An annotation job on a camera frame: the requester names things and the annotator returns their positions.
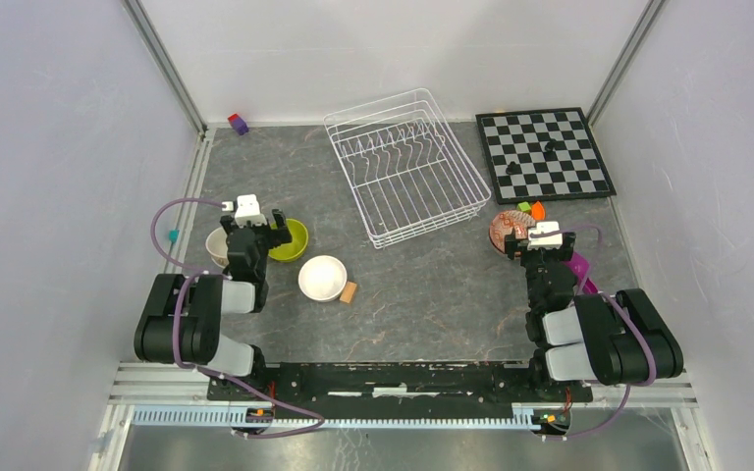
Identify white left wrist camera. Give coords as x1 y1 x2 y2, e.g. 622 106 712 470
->
221 194 269 228

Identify red purple toy block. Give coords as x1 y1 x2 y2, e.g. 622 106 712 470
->
228 113 249 135

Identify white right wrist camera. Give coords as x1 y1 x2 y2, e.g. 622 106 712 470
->
527 221 564 250

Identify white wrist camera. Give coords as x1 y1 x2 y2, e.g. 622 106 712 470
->
221 194 269 228
527 221 564 250

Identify yellow bowl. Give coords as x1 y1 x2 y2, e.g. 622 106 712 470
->
268 218 309 262

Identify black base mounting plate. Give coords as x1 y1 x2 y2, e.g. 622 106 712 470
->
246 361 593 421

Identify aluminium frame rail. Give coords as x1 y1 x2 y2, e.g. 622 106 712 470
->
87 127 217 471

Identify white wire dish rack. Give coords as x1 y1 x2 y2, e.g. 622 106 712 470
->
323 88 492 249

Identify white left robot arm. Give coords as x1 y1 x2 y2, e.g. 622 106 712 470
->
134 209 293 400

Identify white smooth bowl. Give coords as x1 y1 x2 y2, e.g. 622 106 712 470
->
297 255 349 302

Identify magenta plastic object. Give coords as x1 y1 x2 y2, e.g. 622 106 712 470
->
564 252 600 294

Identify blue patterned bowl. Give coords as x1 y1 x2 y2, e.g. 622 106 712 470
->
488 210 536 255

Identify black white chessboard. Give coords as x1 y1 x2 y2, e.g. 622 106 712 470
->
475 107 617 205

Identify small wooden block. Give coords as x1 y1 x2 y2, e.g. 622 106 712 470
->
339 282 358 304

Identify orange toy block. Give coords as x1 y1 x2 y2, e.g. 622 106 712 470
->
530 201 546 221

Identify beige ceramic bowl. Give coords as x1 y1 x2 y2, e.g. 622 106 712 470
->
205 228 229 268

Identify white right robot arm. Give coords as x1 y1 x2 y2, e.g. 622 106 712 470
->
502 229 684 400

